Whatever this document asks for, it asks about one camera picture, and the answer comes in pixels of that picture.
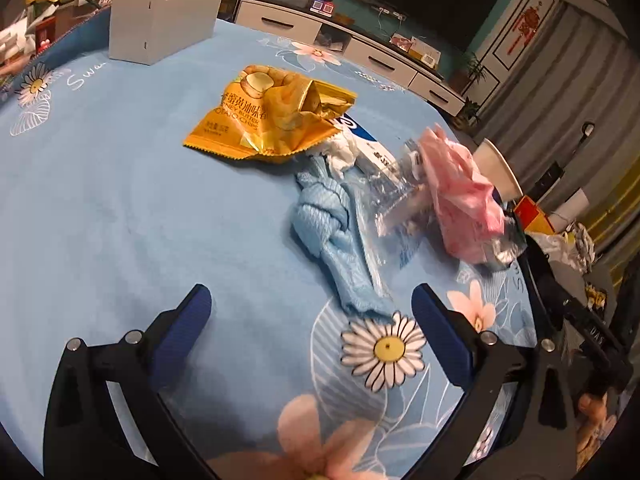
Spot light blue knitted cloth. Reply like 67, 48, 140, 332
291, 155, 396, 323

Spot white cardboard box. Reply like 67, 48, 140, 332
109, 0, 227, 66

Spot pink plastic bag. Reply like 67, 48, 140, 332
417, 126, 507, 263

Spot blue floral blanket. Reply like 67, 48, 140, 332
0, 7, 546, 480

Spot white paper cup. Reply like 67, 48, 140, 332
472, 138, 524, 201

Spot white TV cabinet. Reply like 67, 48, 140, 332
235, 0, 467, 116

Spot clear plastic film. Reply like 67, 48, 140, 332
480, 227, 528, 272

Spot white and yellow box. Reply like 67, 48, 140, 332
410, 40, 442, 68

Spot black upright vacuum cleaner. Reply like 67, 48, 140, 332
575, 120, 597, 161

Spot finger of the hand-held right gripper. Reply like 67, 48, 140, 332
517, 240, 561, 331

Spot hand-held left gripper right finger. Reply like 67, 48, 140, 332
411, 283, 581, 480

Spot tall potted plant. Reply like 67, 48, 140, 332
450, 52, 488, 92

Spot clear plastic wrapper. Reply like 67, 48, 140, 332
350, 140, 436, 266

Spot small potted plant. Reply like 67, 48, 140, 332
456, 97, 483, 129

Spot blue and white medicine box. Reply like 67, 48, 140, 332
332, 114, 401, 176

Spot grey curtain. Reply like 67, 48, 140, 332
475, 0, 640, 221

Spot white tissue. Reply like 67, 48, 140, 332
320, 135, 361, 177

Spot yellow potato chip bag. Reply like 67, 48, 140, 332
182, 64, 358, 162

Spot white paper roll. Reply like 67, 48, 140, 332
550, 187, 591, 222

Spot person's right hand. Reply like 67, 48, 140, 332
575, 392, 613, 453

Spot red and yellow paper bag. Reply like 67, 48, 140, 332
512, 195, 556, 236

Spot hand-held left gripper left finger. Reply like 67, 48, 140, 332
42, 284, 213, 480

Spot white plastic bag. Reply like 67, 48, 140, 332
535, 230, 596, 273

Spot red paper-cut wall decoration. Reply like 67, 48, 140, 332
507, 0, 544, 56

